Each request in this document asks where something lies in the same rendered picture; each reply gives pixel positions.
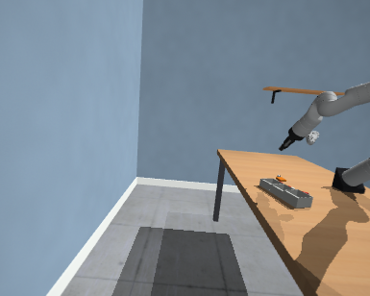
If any white three-compartment bin rack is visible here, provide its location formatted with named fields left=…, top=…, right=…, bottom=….
left=259, top=178, right=313, bottom=208

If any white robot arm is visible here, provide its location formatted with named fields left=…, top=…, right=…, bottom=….
left=292, top=82, right=370, bottom=186

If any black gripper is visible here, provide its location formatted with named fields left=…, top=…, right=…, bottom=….
left=279, top=127, right=305, bottom=151

